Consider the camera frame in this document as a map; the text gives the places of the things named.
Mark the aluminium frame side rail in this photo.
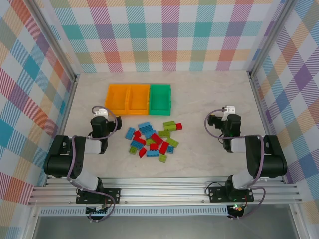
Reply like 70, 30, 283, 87
249, 73, 287, 184
44, 74, 80, 186

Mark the red two-by-four lego brick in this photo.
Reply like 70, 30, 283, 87
159, 141, 170, 155
133, 131, 147, 145
150, 133, 164, 145

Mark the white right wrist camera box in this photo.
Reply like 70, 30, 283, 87
222, 105, 236, 122

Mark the white slotted cable duct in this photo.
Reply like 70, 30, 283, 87
39, 208, 230, 217

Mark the green plastic bin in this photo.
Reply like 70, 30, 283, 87
149, 84, 172, 116

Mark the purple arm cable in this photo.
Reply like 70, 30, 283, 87
204, 107, 266, 221
66, 105, 118, 222

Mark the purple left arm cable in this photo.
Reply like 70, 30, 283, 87
66, 105, 118, 222

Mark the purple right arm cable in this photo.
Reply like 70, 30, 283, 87
204, 107, 266, 221

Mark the orange plastic bin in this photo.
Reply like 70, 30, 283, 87
126, 84, 151, 116
104, 84, 130, 116

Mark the small controller circuit board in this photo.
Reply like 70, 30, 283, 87
85, 206, 111, 215
227, 203, 244, 214

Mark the aluminium frame post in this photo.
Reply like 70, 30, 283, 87
246, 0, 300, 80
27, 0, 81, 84

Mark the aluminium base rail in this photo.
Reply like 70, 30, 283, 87
27, 176, 303, 207

